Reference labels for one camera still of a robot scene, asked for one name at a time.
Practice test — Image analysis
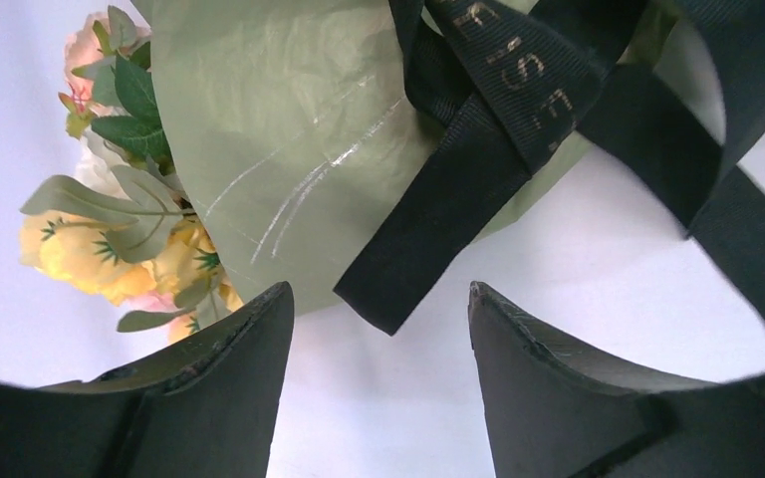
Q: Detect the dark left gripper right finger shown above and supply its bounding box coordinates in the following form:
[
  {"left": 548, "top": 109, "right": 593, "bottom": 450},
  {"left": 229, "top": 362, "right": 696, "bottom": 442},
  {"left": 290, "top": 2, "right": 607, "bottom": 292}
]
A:
[{"left": 469, "top": 282, "right": 765, "bottom": 477}]

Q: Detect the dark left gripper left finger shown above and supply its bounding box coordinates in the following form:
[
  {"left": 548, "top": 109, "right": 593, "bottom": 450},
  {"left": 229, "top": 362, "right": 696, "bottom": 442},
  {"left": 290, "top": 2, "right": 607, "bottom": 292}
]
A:
[{"left": 0, "top": 282, "right": 295, "bottom": 477}]

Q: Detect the yellow fake flower bunch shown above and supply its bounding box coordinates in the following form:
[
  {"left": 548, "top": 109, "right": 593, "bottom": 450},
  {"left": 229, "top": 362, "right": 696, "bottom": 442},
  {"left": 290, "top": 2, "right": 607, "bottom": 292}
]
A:
[{"left": 19, "top": 166, "right": 243, "bottom": 342}]

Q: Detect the orange wrapping paper sheet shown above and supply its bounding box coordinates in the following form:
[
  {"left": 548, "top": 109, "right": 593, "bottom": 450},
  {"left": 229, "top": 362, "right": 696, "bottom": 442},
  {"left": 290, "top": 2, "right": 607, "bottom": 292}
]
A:
[{"left": 136, "top": 1, "right": 681, "bottom": 319}]

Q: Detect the black strap lanyard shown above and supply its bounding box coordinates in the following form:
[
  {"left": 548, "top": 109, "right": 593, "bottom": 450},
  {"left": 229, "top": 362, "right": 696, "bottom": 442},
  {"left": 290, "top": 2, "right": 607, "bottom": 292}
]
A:
[{"left": 333, "top": 0, "right": 765, "bottom": 364}]

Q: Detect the peach white fake flower bunch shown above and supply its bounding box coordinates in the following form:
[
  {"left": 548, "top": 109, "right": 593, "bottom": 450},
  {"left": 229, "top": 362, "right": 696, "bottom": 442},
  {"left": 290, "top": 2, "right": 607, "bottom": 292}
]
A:
[{"left": 58, "top": 5, "right": 186, "bottom": 200}]

